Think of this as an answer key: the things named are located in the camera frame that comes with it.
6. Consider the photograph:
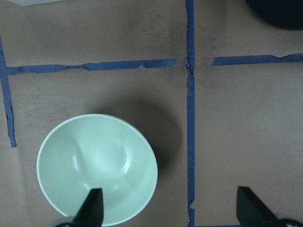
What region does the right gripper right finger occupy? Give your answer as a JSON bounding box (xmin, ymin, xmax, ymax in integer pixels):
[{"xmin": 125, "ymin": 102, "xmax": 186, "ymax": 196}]
[{"xmin": 236, "ymin": 186, "xmax": 280, "ymax": 227}]

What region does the green bowl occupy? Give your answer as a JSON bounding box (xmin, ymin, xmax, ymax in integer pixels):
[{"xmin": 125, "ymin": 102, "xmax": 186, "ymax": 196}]
[{"xmin": 36, "ymin": 114, "xmax": 158, "ymax": 227}]

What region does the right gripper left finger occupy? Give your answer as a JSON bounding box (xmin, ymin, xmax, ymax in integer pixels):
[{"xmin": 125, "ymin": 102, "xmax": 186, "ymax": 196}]
[{"xmin": 72, "ymin": 188, "xmax": 104, "ymax": 227}]

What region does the blue pot with glass lid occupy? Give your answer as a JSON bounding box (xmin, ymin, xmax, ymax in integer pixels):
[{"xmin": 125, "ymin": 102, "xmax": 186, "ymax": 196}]
[{"xmin": 246, "ymin": 0, "xmax": 303, "ymax": 30}]

